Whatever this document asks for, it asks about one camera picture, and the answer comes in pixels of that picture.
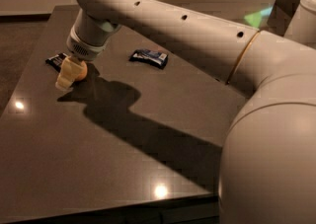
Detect dark box in corner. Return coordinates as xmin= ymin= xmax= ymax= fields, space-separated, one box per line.
xmin=267 ymin=0 xmax=300 ymax=36

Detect orange fruit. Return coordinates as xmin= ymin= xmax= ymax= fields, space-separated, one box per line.
xmin=75 ymin=61 xmax=88 ymax=81

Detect black rxbar chocolate wrapper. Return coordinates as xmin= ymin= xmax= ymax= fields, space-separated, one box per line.
xmin=45 ymin=52 xmax=67 ymax=72

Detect blue snack bar wrapper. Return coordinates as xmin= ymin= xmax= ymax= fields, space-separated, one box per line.
xmin=129 ymin=49 xmax=168 ymax=69

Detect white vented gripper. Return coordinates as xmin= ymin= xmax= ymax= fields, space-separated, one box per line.
xmin=55 ymin=29 xmax=107 ymax=90

